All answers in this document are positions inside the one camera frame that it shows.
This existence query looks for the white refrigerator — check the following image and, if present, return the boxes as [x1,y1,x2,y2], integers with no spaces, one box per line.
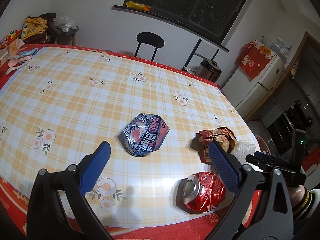
[222,55,285,118]

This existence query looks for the brown electric pressure cooker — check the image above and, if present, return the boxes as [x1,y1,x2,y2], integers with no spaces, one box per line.
[196,59,222,83]

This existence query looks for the yellow patterned bag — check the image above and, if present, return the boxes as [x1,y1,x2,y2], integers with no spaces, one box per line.
[21,17,48,43]

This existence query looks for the black framed window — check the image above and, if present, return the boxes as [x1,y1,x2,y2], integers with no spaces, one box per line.
[113,0,247,51]

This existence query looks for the pink blue cloth pile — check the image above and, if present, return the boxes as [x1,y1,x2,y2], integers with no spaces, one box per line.
[5,48,38,76]

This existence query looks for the brown snack wrapper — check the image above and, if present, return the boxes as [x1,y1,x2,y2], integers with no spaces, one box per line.
[190,127,238,164]

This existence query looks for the blue crushed drink can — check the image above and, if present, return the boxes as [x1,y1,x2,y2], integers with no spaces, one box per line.
[117,113,170,157]

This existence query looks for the right hand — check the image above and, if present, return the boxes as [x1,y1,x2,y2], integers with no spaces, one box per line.
[288,185,305,206]

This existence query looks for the yellow orange snack bag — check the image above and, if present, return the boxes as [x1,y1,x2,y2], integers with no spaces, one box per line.
[126,1,151,12]

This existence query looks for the yellow plaid floral tablecloth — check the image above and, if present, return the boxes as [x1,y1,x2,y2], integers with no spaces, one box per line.
[1,46,256,239]

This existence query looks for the wooden stool with clutter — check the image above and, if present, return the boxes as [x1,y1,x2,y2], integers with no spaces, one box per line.
[50,25,79,46]

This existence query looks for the white top side table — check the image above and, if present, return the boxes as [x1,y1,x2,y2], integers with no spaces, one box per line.
[182,38,221,77]

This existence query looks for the black round back chair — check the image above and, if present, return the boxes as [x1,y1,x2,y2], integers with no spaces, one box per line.
[134,32,165,61]

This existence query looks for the clear plastic bag on stool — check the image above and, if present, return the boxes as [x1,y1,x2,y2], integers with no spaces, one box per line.
[54,16,76,33]

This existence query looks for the red festive hanging bag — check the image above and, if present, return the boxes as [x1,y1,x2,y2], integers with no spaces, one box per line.
[236,40,276,80]

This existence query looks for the red crushed soda can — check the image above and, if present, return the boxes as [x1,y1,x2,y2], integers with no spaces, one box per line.
[178,172,226,213]

